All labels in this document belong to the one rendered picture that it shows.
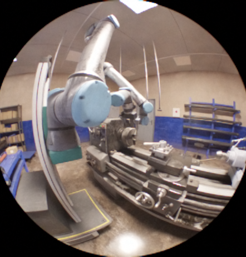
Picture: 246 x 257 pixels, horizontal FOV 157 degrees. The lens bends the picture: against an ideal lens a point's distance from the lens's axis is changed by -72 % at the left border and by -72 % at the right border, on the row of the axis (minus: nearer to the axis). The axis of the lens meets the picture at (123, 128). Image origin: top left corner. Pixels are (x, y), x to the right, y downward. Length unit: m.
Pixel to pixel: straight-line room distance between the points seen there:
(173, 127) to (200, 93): 1.86
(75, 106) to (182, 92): 4.01
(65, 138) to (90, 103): 0.22
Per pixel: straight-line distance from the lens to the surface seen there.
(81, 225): 1.21
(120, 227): 1.47
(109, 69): 0.83
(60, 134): 0.42
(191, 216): 1.28
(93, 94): 0.26
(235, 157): 1.07
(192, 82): 4.20
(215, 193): 1.00
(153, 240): 1.47
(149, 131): 4.46
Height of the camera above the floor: 1.41
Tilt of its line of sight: 9 degrees down
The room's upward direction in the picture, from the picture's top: straight up
